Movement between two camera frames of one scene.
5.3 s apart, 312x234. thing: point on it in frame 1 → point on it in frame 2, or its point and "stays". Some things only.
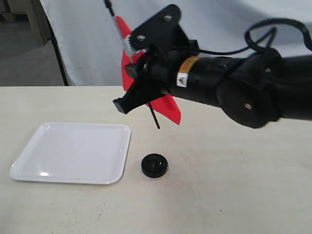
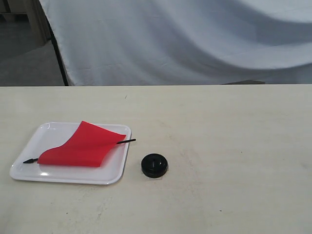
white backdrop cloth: (86, 37) stays
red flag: (165, 106) → (89, 146)
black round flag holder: (154, 165) stays
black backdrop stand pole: (54, 40) stays
